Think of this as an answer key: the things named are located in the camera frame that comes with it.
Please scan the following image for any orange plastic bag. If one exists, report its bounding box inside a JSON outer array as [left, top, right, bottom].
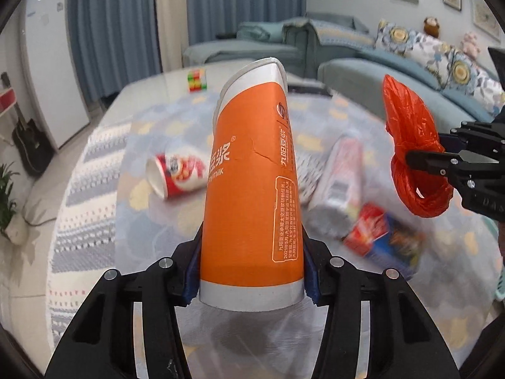
[[383, 75, 454, 218]]

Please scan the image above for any patterned tablecloth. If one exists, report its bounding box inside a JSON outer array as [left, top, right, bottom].
[[110, 87, 501, 378]]

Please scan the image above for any cream curtain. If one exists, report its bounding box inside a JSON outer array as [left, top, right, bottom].
[[156, 0, 189, 72]]

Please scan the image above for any orange paper cup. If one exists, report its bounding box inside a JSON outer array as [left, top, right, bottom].
[[199, 57, 304, 312]]

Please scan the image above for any teal sofa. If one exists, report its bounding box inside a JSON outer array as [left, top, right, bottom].
[[183, 13, 495, 132]]

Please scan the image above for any white refrigerator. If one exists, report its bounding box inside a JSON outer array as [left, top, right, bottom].
[[21, 0, 91, 151]]

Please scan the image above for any folded teal blanket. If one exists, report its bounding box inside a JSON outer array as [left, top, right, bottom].
[[236, 21, 283, 44]]

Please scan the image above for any green houseplant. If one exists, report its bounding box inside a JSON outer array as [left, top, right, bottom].
[[0, 163, 19, 240]]

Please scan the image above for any blue picture box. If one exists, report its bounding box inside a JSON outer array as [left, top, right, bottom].
[[343, 203, 425, 280]]

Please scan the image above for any blue curtain left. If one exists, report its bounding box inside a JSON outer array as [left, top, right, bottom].
[[67, 0, 162, 103]]

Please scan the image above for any black smartphone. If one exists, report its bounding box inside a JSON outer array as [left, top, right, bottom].
[[288, 82, 332, 98]]

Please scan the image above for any striped knit rug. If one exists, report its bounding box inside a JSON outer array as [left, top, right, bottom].
[[46, 122, 131, 349]]

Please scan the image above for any black guitar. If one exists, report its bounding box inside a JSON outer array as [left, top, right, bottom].
[[1, 72, 55, 179]]

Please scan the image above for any floral cushion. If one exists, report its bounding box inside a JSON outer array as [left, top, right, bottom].
[[375, 20, 504, 117]]

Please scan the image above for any light blue laundry basket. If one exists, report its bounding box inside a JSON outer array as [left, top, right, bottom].
[[495, 222, 505, 301]]

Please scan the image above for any red white paper cup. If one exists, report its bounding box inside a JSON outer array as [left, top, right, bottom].
[[146, 146, 210, 200]]

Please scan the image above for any rubik's cube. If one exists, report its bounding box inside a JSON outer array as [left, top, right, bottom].
[[187, 69, 208, 93]]

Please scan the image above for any pink pig plush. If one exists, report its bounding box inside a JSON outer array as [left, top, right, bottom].
[[461, 32, 480, 61]]

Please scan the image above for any brown monkey plush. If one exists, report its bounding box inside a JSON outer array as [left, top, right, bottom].
[[423, 17, 440, 39]]

